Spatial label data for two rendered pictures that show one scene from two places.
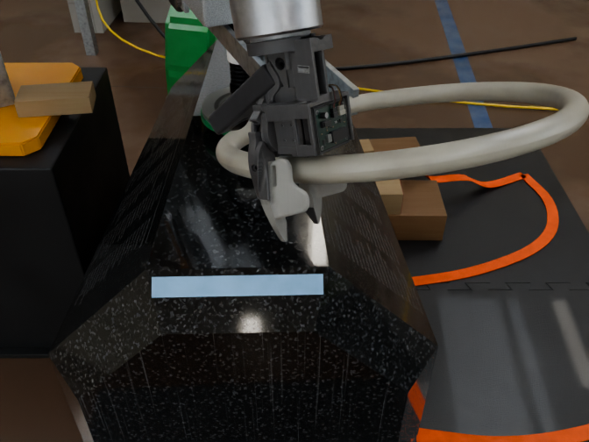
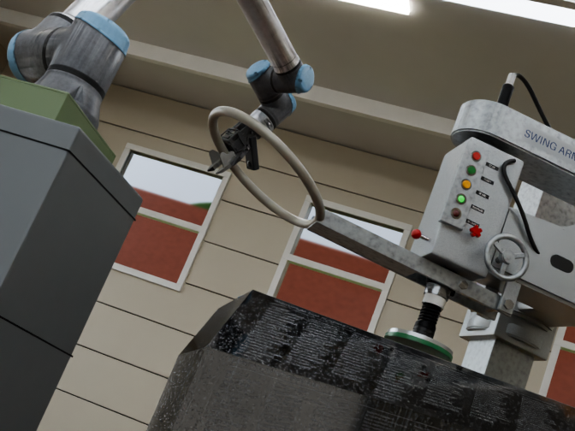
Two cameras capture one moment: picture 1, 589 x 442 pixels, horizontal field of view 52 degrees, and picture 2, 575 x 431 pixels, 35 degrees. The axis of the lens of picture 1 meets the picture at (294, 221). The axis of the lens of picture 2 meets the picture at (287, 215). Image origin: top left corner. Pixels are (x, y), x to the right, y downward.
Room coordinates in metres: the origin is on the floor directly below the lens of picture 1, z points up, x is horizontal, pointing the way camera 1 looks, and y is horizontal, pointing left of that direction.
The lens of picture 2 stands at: (1.53, -2.68, 0.30)
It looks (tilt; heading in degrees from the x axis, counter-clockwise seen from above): 16 degrees up; 105
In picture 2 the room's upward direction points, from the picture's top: 22 degrees clockwise
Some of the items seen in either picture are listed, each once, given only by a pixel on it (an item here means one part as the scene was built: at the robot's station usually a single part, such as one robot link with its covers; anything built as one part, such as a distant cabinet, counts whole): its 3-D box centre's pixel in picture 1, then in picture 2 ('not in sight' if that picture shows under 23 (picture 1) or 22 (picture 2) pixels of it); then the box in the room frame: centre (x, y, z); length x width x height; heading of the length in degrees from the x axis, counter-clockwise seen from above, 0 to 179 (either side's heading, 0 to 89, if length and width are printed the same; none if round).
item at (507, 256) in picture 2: not in sight; (501, 259); (1.49, 0.06, 1.22); 0.15 x 0.10 x 0.15; 23
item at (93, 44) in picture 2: not in sight; (89, 53); (0.41, -0.81, 1.11); 0.17 x 0.15 x 0.18; 153
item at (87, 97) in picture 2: not in sight; (67, 99); (0.42, -0.83, 0.98); 0.19 x 0.19 x 0.10
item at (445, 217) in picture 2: not in sight; (464, 185); (1.31, -0.01, 1.39); 0.08 x 0.03 x 0.28; 23
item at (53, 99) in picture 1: (56, 99); not in sight; (1.54, 0.67, 0.81); 0.20 x 0.10 x 0.05; 98
